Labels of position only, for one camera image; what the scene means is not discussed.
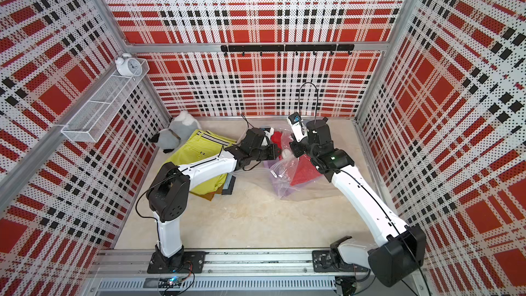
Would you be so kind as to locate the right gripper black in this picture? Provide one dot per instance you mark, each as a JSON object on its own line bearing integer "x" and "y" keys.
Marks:
{"x": 296, "y": 147}

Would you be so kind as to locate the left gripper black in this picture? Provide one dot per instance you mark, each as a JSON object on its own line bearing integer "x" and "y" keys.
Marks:
{"x": 272, "y": 153}

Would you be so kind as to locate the clear plastic vacuum bag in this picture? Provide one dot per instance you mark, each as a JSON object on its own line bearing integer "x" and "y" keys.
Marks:
{"x": 319, "y": 189}

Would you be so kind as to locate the dark grey trousers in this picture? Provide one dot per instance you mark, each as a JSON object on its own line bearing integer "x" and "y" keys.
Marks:
{"x": 229, "y": 184}

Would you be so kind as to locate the yellow garment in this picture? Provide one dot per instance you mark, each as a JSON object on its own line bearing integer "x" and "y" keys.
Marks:
{"x": 201, "y": 145}

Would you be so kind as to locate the brown garment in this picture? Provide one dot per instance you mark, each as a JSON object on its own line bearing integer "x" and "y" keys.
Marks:
{"x": 210, "y": 196}

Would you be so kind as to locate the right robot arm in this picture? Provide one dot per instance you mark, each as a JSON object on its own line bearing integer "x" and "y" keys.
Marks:
{"x": 399, "y": 248}

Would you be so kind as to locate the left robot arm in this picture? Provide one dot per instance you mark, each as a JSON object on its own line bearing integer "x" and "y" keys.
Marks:
{"x": 168, "y": 195}

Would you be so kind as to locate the white vacuum bag valve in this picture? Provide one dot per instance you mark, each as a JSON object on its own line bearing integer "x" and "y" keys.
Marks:
{"x": 286, "y": 153}

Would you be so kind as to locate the purple folded garment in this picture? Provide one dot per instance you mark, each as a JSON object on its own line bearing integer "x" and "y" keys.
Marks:
{"x": 281, "y": 174}

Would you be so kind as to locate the grey white plush toy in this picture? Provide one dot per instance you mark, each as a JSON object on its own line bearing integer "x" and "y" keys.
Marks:
{"x": 177, "y": 133}

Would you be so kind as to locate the white alarm clock on shelf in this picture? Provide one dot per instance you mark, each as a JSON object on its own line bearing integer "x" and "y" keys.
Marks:
{"x": 128, "y": 66}

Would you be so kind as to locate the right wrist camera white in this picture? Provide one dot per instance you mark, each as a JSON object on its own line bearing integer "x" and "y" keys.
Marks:
{"x": 297, "y": 126}

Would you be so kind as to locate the black wall hook rail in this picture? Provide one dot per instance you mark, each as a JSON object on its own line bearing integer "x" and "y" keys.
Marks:
{"x": 287, "y": 48}

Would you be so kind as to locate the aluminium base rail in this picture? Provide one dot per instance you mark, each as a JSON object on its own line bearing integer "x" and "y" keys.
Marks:
{"x": 289, "y": 271}

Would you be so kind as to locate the white wire mesh shelf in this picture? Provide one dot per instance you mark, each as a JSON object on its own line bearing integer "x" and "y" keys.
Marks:
{"x": 90, "y": 122}

